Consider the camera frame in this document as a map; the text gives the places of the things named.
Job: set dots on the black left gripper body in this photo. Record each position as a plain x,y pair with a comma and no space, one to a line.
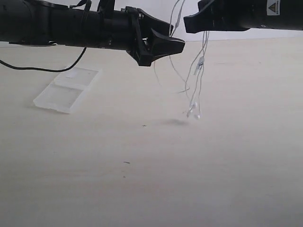
128,31

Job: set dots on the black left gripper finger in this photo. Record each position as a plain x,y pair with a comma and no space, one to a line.
157,46
148,22

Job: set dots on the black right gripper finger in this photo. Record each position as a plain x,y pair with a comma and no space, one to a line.
213,15

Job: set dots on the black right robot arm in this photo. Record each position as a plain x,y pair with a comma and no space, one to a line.
242,15

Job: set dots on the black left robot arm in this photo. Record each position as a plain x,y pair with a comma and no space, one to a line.
42,23

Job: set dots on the clear plastic storage box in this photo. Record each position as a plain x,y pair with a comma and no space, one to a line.
66,92

